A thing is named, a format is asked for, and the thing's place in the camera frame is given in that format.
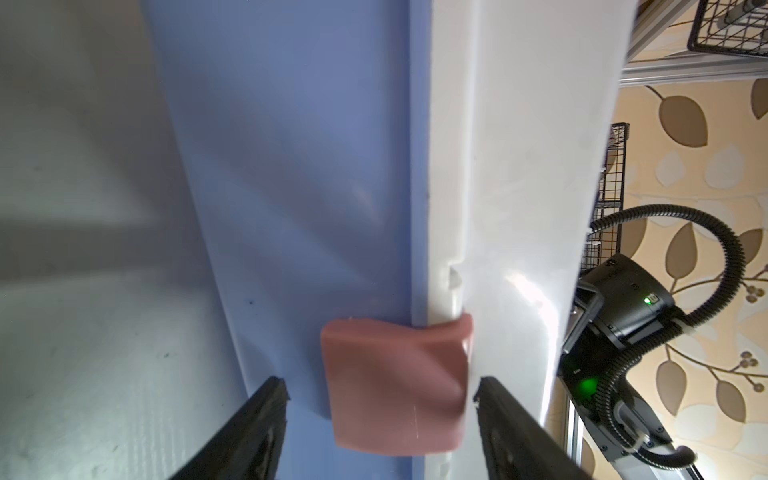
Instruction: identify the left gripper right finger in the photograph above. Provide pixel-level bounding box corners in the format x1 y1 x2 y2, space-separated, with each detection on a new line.
473 377 589 480

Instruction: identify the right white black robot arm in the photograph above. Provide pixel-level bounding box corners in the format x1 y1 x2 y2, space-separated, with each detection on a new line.
558 204 746 479

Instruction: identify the white blue plastic toolbox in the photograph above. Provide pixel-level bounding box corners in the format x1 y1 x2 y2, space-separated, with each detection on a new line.
143 1 637 479

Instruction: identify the right black wire basket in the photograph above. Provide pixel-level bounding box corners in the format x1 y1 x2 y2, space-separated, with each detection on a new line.
580 1 767 275

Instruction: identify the aluminium frame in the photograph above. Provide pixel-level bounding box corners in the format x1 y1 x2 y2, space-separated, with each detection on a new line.
619 1 767 88

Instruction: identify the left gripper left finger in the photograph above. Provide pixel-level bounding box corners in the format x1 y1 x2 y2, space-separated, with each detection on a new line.
172 376 290 480

